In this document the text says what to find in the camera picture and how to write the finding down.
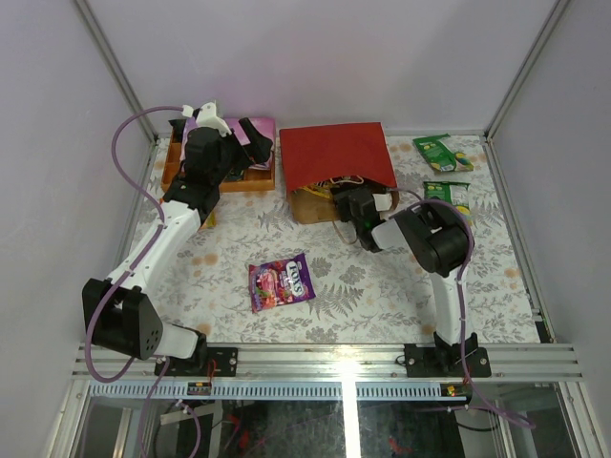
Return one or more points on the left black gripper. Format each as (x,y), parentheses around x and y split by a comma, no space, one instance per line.
(245,144)

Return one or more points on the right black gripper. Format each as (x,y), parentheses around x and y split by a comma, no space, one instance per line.
(342,202)

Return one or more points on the red paper bag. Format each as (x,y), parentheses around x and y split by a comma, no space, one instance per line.
(318,153)

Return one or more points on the green snack packet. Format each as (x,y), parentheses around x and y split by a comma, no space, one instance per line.
(452,192)
(440,156)

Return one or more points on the purple candy packet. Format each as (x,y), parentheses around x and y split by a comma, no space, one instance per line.
(279,283)

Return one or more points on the yellow chocolate candy packet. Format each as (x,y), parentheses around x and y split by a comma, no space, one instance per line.
(321,189)

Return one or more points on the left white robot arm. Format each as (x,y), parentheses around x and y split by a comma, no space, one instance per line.
(118,311)

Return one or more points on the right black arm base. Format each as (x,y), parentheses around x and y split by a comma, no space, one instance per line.
(444,361)

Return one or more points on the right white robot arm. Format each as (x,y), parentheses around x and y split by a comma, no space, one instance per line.
(440,239)

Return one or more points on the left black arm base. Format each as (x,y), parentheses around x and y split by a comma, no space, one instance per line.
(207,362)

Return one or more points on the purple folded cloth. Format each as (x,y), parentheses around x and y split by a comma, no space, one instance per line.
(265,126)

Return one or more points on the orange wooden tray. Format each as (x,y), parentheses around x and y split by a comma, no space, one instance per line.
(252,180)

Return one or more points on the floral table mat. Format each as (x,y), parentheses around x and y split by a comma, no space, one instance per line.
(360,297)

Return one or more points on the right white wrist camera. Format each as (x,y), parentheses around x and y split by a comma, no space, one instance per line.
(385,202)

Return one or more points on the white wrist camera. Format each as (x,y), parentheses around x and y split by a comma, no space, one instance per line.
(385,202)
(208,116)

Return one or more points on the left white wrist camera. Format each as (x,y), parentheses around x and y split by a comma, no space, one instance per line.
(208,116)

